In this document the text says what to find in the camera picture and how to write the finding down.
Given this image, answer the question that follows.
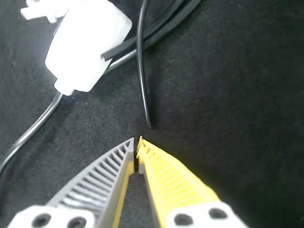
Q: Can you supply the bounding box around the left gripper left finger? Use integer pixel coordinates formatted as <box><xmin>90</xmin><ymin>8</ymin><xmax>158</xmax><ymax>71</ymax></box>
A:
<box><xmin>6</xmin><ymin>137</ymin><xmax>136</xmax><ymax>228</ymax></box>

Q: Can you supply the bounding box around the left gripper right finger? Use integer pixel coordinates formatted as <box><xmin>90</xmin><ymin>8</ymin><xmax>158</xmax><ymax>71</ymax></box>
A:
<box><xmin>135</xmin><ymin>135</ymin><xmax>250</xmax><ymax>228</ymax></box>

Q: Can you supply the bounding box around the black plug cable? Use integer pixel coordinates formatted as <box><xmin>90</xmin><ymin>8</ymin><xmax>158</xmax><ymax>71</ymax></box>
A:
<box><xmin>0</xmin><ymin>92</ymin><xmax>65</xmax><ymax>178</ymax></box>

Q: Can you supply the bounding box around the white two-prong plug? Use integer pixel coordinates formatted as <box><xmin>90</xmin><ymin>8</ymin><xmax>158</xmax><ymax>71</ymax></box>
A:
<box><xmin>20</xmin><ymin>0</ymin><xmax>133</xmax><ymax>96</ymax></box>

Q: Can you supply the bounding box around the thin black cable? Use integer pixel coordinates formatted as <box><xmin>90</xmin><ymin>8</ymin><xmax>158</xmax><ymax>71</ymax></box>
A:
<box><xmin>137</xmin><ymin>0</ymin><xmax>152</xmax><ymax>129</ymax></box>

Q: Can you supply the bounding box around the flat black cable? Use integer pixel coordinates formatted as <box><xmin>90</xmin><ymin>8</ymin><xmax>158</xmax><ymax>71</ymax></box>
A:
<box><xmin>100</xmin><ymin>0</ymin><xmax>205</xmax><ymax>60</ymax></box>

